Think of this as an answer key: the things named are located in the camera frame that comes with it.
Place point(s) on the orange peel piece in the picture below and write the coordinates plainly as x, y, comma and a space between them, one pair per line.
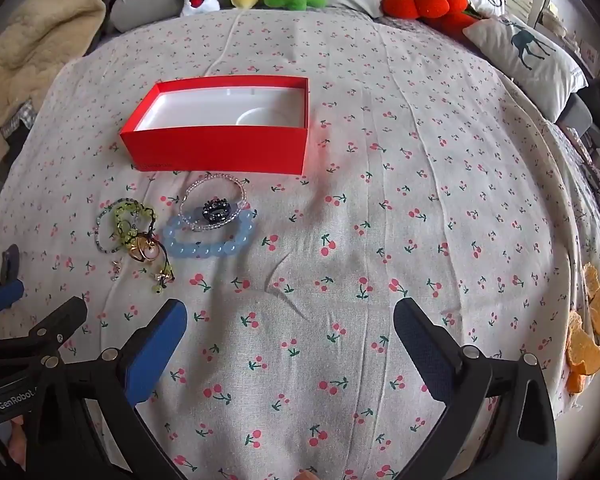
582, 350
599, 305
574, 382

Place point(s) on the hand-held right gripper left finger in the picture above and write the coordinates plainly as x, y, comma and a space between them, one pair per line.
155, 355

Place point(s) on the small crystal earring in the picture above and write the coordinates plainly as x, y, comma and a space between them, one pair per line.
115, 269

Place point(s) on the deer print pillow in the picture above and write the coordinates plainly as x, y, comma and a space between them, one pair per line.
525, 55

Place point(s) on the red cardboard box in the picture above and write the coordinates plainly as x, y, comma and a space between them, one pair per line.
215, 152

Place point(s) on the cherry print bedsheet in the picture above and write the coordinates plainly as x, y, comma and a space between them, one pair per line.
380, 185

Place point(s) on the black chair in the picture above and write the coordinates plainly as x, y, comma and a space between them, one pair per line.
597, 110

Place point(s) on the orange persimmon plush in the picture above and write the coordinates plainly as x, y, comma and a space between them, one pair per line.
420, 2

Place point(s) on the stack of books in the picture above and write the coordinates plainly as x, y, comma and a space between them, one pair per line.
545, 5

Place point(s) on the person's left hand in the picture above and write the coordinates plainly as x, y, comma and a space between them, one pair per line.
17, 445

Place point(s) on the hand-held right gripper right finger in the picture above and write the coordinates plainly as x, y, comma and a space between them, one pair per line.
422, 355

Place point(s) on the beige fleece blanket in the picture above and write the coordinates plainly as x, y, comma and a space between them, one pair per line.
45, 30

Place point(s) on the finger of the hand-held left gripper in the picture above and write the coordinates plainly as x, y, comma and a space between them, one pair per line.
2, 296
62, 322

